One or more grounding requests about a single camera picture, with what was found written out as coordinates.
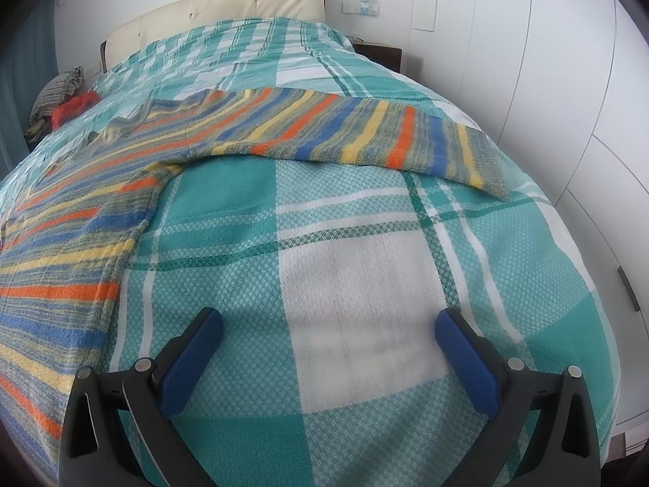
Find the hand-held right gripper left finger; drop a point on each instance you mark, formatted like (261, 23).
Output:
(190, 360)

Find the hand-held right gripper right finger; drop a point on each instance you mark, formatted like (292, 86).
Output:
(466, 360)

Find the striped knit sweater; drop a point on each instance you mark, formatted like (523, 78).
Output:
(304, 121)

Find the grey clothes pile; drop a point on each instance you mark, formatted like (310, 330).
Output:
(53, 94)

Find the bed with teal plaid cover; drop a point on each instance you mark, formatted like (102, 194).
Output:
(355, 289)

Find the green cloth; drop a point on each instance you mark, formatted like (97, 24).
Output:
(35, 130)

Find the red cloth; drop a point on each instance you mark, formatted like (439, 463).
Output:
(71, 106)

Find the white wardrobe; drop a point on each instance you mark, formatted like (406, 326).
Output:
(557, 86)

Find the dark wooden nightstand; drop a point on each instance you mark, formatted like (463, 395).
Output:
(380, 53)

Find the blue curtain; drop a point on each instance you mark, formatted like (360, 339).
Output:
(20, 71)

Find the cream padded headboard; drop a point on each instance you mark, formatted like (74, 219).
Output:
(203, 15)

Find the white wall socket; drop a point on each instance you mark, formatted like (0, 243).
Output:
(361, 6)

